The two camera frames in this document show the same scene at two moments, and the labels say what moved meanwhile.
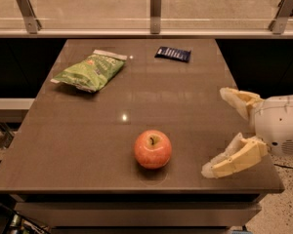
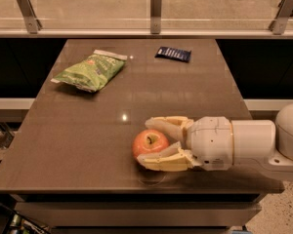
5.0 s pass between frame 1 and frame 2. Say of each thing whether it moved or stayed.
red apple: stayed
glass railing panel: stayed
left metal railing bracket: stayed
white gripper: moved
